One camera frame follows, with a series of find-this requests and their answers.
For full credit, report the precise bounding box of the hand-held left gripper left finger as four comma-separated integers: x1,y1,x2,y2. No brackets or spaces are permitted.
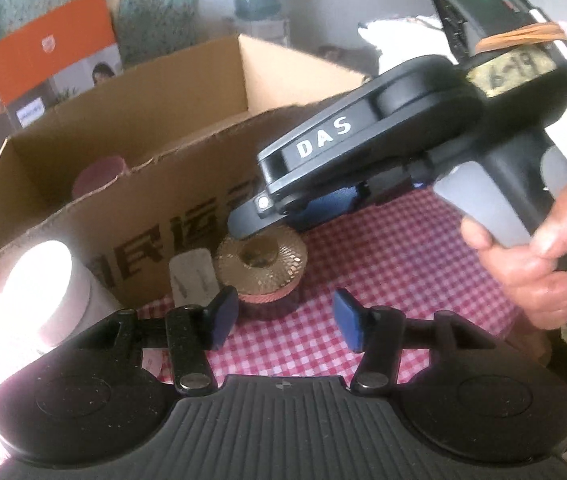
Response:
113,287,240,395

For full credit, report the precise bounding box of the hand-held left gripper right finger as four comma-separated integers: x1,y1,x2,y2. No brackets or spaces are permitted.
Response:
332,289,497,395

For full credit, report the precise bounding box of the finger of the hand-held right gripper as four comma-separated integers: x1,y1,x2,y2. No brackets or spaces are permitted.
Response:
227,184,362,239

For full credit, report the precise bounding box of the brown cardboard box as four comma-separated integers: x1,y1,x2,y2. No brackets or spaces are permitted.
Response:
0,34,369,307

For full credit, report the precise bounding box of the person's right hand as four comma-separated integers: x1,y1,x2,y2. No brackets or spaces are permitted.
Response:
461,172,567,332

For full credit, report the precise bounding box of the small white packet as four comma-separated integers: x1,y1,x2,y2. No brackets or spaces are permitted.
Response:
169,250,222,307

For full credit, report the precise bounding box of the pink checkered tablecloth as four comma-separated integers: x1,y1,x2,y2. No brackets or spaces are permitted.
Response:
133,192,530,379

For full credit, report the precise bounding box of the white water dispenser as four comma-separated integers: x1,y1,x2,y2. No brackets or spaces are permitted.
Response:
233,17,291,50

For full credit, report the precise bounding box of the white cylindrical jar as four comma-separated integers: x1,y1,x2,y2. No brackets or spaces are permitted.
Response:
0,240,121,350

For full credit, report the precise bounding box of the teal patterned cloth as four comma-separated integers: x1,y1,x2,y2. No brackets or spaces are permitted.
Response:
0,0,214,77

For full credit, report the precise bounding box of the orange and white product box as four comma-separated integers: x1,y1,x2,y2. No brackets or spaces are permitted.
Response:
0,0,124,131

